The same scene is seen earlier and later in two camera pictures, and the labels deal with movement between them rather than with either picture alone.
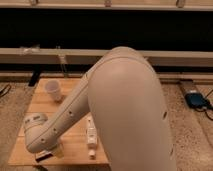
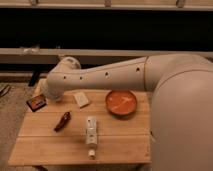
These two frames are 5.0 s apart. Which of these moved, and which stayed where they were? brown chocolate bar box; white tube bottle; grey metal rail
Moved: brown chocolate bar box
Stayed: grey metal rail; white tube bottle
